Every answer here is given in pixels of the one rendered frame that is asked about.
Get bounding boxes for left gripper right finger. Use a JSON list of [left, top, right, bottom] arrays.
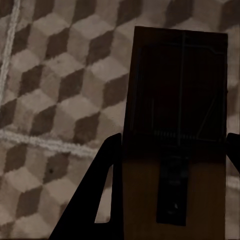
[[226, 132, 240, 173]]

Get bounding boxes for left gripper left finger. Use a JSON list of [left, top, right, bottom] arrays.
[[48, 133, 124, 240]]

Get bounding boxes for mousetrap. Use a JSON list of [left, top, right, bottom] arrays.
[[121, 26, 230, 240]]

